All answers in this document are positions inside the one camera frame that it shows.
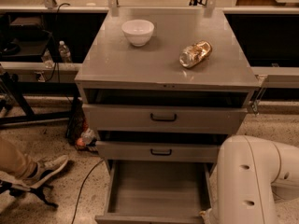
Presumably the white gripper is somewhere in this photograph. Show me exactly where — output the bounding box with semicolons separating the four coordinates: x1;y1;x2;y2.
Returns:
199;208;219;224

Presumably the grey bottom drawer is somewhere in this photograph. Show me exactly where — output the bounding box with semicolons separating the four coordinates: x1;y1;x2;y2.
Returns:
95;161;211;224

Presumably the grey drawer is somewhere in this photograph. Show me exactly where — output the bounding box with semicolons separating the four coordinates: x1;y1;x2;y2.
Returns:
96;141;220;163
83;105;247;134
95;161;211;224

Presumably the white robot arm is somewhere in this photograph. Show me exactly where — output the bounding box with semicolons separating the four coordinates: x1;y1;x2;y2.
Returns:
200;135;299;224

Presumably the grey middle drawer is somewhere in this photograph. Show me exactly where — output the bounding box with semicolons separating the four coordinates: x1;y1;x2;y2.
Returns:
96;141;220;163

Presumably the grey drawer cabinet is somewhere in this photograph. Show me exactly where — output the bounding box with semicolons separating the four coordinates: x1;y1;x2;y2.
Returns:
74;7;261;173

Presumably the grey top drawer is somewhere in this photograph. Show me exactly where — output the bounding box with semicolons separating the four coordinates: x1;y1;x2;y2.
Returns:
83;105;247;134

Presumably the dark bag with items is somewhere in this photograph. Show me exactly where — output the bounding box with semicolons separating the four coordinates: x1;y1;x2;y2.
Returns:
65;101;97;152

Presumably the crushed gold can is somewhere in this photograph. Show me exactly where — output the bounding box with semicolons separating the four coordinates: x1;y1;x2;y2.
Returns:
179;40;212;69

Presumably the grey sneaker shoe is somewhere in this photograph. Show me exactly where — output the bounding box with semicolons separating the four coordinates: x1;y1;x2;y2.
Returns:
22;155;69;189

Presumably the white ceramic bowl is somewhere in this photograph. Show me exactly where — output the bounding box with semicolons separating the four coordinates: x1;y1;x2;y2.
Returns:
121;20;155;47

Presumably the khaki trouser leg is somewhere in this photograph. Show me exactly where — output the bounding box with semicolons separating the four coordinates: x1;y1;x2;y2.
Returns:
0;138;37;180

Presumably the black chair base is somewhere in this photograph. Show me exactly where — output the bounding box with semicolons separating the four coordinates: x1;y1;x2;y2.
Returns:
0;178;60;209

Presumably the clear plastic water bottle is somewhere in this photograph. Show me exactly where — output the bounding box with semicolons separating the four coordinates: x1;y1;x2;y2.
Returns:
59;41;72;63

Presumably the black floor cable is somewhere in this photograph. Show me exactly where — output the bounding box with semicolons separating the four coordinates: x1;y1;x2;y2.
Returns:
70;159;105;224

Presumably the black table frame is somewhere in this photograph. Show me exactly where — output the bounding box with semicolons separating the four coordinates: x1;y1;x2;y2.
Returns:
0;72;78;126

